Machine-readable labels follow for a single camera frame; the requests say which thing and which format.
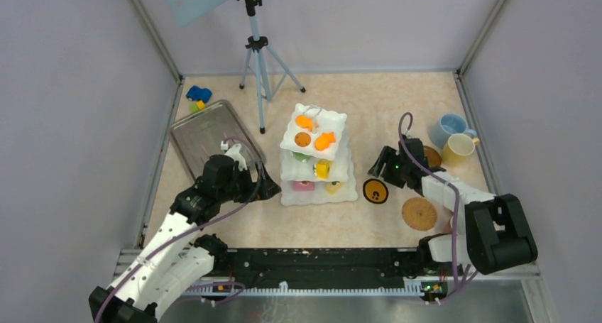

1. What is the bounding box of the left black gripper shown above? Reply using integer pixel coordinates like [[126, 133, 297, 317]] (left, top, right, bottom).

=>
[[218, 160, 281, 203]]

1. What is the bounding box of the pink cake toy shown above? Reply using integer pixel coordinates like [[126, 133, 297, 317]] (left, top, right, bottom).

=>
[[292, 181, 315, 192]]

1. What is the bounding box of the black orange round coaster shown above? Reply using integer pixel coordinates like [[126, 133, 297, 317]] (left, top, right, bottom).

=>
[[362, 178, 389, 204]]

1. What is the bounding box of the green swirl roll cake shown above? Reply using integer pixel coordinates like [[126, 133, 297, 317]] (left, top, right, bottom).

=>
[[292, 152, 312, 163]]

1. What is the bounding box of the orange round pastry toy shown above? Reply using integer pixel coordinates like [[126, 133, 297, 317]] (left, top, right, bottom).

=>
[[294, 132, 312, 148]]

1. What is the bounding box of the yellow cake slice toy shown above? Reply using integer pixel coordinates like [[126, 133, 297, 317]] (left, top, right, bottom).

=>
[[313, 159, 332, 179]]

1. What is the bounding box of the yellow white cake toy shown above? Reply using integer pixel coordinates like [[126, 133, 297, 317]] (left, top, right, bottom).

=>
[[325, 181, 344, 195]]

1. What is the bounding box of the yellow ceramic cup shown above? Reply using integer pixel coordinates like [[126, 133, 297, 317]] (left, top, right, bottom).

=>
[[442, 133, 481, 166]]

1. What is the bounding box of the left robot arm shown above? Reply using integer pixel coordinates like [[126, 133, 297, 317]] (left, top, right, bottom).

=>
[[89, 153, 281, 322]]

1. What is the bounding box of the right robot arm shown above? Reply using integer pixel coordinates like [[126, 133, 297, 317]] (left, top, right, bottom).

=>
[[368, 136, 538, 275]]

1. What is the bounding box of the dark wooden round saucer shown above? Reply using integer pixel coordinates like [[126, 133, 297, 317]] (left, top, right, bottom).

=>
[[423, 146, 442, 168]]

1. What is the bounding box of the white three-tier serving stand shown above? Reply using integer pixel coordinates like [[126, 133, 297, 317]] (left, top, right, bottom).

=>
[[280, 103, 359, 207]]

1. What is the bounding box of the light blue ceramic cup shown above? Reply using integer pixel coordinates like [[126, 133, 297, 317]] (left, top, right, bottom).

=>
[[429, 113, 477, 148]]

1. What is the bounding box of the metal baking tray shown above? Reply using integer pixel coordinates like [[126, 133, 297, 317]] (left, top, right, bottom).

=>
[[170, 100, 266, 181]]

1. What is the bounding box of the green yellow block toy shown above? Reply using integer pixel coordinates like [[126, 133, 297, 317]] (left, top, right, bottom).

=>
[[190, 101, 206, 114]]

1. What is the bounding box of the light blue tripod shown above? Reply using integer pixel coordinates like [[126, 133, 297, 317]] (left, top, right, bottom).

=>
[[237, 0, 306, 134]]

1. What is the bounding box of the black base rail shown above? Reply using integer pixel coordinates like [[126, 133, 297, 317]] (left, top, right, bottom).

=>
[[189, 248, 452, 298]]

